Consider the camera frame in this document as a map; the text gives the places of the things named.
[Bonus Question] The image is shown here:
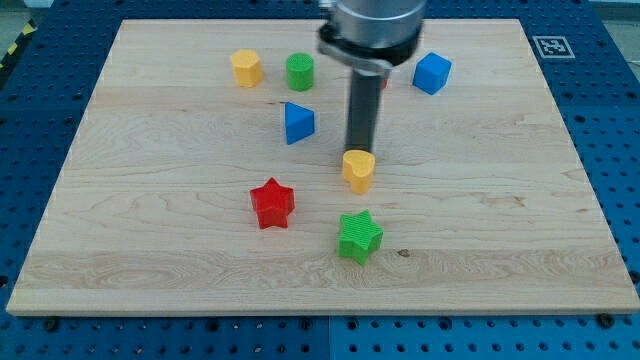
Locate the blue triangle block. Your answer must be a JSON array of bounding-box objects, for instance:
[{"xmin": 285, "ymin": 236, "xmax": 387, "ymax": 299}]
[{"xmin": 285, "ymin": 102, "xmax": 315, "ymax": 145}]

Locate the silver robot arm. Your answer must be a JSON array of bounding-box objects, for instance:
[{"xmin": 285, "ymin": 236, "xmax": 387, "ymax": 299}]
[{"xmin": 317, "ymin": 0, "xmax": 427, "ymax": 78}]

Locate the yellow heart block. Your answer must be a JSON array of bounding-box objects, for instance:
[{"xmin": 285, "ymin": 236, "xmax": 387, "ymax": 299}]
[{"xmin": 342, "ymin": 150, "xmax": 376, "ymax": 194}]

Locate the red star block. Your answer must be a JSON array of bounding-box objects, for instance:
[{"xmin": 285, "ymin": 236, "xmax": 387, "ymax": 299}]
[{"xmin": 250, "ymin": 177, "xmax": 295, "ymax": 229}]

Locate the green star block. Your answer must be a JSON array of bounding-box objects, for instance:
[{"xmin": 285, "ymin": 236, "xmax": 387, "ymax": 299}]
[{"xmin": 338, "ymin": 209, "xmax": 384, "ymax": 266}]

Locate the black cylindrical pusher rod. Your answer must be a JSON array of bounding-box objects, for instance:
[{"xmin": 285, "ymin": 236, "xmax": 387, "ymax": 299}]
[{"xmin": 345, "ymin": 68, "xmax": 383, "ymax": 152}]

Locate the wooden board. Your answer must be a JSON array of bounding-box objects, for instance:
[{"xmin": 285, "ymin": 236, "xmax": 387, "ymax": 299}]
[{"xmin": 7, "ymin": 19, "xmax": 639, "ymax": 316}]

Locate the green cylinder block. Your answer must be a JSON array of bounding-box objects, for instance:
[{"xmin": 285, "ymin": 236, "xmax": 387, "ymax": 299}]
[{"xmin": 285, "ymin": 53, "xmax": 314, "ymax": 91}]

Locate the yellow hexagon block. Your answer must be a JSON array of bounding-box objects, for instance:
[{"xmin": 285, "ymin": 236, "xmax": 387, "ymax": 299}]
[{"xmin": 230, "ymin": 49, "xmax": 263, "ymax": 88}]

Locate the blue cube block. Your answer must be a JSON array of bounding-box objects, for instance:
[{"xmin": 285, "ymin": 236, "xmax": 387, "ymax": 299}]
[{"xmin": 412, "ymin": 52, "xmax": 452, "ymax": 95}]

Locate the white fiducial marker tag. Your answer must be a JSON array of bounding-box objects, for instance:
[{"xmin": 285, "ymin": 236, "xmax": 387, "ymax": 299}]
[{"xmin": 533, "ymin": 35, "xmax": 575, "ymax": 59}]

